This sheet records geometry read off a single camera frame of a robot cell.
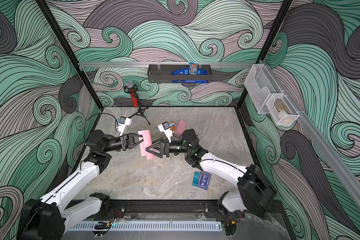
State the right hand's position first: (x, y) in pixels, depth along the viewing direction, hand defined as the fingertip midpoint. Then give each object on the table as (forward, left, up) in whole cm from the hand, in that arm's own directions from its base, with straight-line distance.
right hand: (148, 147), depth 65 cm
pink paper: (0, -1, +5) cm, 5 cm away
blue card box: (-6, -28, -27) cm, 39 cm away
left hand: (+3, +1, +2) cm, 4 cm away
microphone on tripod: (+48, +18, -6) cm, 52 cm away
